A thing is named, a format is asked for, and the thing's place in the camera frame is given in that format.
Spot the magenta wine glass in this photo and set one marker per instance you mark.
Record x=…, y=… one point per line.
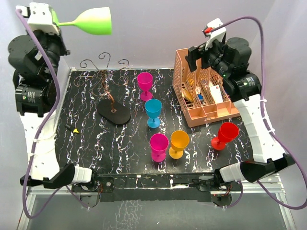
x=145, y=82
x=158, y=144

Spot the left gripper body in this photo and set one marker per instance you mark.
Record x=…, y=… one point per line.
x=53, y=45

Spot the pink file organizer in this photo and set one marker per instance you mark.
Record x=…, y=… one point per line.
x=199, y=82

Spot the white card in organizer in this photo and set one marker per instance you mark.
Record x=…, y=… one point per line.
x=216, y=94

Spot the green wine glass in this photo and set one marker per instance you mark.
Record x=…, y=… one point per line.
x=95, y=21

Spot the orange wine glass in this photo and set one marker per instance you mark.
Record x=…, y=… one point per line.
x=179, y=141

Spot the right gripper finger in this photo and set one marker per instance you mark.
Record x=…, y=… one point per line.
x=205, y=62
x=191, y=58

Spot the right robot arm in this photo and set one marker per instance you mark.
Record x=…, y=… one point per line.
x=230, y=60

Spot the metal base frame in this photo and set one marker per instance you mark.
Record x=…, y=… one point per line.
x=137, y=203

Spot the metal wine glass rack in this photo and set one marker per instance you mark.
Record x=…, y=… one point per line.
x=109, y=108

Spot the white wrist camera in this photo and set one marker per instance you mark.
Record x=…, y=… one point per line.
x=214, y=35
x=44, y=18

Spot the magenta wine glass front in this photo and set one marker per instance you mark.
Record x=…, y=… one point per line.
x=158, y=144

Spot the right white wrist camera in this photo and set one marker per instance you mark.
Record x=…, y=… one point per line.
x=214, y=35

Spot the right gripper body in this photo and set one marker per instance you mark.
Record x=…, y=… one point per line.
x=216, y=53

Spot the magenta wine glass back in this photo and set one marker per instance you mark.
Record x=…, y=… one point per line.
x=145, y=82

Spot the blue wine glass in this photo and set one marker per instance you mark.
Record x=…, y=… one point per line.
x=153, y=108

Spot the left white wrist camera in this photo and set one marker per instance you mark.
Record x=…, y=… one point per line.
x=44, y=18

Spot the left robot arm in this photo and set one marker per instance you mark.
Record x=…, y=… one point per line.
x=35, y=95

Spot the small yellow black object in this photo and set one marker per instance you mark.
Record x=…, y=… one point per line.
x=72, y=128

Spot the red wine glass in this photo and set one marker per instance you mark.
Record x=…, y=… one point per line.
x=227, y=132

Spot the blue item in organizer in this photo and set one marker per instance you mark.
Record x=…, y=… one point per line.
x=201, y=99

